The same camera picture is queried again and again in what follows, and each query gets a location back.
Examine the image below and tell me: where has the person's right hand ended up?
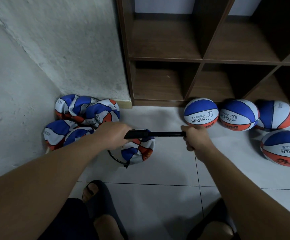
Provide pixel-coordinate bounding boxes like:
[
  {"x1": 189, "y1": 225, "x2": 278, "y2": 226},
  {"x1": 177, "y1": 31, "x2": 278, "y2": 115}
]
[{"x1": 181, "y1": 125, "x2": 215, "y2": 162}]

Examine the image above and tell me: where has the person's left hand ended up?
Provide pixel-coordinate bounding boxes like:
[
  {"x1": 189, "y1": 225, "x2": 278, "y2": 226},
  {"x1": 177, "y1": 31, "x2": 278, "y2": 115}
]
[{"x1": 92, "y1": 121, "x2": 133, "y2": 151}]

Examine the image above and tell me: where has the black hand pump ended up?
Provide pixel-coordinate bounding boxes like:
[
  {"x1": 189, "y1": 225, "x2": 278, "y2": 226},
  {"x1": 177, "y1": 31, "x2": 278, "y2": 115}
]
[{"x1": 107, "y1": 129, "x2": 187, "y2": 169}]

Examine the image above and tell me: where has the brown wooden cubby shelf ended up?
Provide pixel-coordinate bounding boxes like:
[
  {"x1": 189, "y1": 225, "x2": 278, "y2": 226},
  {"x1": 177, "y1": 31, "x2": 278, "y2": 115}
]
[{"x1": 115, "y1": 0, "x2": 290, "y2": 112}]

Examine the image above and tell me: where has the person's right forearm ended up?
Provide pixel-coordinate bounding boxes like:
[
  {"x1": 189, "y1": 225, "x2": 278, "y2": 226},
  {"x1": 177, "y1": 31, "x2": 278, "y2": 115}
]
[{"x1": 195, "y1": 147, "x2": 290, "y2": 240}]

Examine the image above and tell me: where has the person's left forearm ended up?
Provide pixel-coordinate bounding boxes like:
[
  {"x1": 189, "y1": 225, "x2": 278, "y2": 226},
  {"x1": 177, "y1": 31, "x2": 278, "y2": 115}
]
[{"x1": 0, "y1": 136, "x2": 108, "y2": 240}]

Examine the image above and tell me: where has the person's left foot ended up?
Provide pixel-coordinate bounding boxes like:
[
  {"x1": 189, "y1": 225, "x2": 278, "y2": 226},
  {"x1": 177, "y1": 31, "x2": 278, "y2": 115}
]
[{"x1": 83, "y1": 183, "x2": 126, "y2": 240}]

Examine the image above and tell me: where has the black sandal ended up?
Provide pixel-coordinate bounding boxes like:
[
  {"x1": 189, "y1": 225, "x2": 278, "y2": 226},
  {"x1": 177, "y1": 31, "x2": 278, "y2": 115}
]
[
  {"x1": 81, "y1": 179, "x2": 130, "y2": 240},
  {"x1": 187, "y1": 197, "x2": 238, "y2": 240}
]

